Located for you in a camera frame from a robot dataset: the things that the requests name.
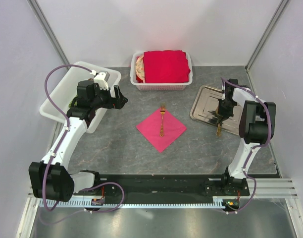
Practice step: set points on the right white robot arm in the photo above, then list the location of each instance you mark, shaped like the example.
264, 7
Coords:
256, 128

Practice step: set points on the gold spoon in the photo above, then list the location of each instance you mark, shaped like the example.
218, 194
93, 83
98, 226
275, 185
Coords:
218, 132

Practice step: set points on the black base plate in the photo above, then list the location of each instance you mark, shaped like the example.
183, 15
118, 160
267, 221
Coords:
207, 185

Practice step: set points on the silver metal tray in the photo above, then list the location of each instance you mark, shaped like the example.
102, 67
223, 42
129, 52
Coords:
204, 108

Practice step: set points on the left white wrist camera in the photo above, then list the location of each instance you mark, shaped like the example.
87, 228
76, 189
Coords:
101, 78

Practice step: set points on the patterned paper plates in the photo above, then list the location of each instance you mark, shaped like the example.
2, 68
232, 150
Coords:
139, 69

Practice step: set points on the white perforated basket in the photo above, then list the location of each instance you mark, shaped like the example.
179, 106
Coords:
159, 86

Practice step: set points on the gold fork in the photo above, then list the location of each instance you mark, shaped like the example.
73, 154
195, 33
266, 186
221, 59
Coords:
162, 112

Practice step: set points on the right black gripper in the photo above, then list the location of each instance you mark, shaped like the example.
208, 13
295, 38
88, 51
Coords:
223, 115

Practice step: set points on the slotted cable duct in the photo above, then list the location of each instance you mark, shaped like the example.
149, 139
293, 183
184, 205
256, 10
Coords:
153, 200

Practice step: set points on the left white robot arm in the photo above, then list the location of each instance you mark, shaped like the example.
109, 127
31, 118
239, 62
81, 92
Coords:
50, 179

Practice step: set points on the aluminium rail frame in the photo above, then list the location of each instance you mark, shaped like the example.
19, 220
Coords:
272, 210

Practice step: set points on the pink paper napkin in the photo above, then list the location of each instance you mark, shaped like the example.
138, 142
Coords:
150, 129

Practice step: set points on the stack of red napkins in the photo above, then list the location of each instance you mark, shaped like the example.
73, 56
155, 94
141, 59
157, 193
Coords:
166, 67

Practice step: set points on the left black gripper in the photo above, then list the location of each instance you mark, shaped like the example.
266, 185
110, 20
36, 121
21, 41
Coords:
119, 101

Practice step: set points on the white plastic tub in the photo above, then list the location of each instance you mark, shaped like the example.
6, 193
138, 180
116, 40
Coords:
72, 97

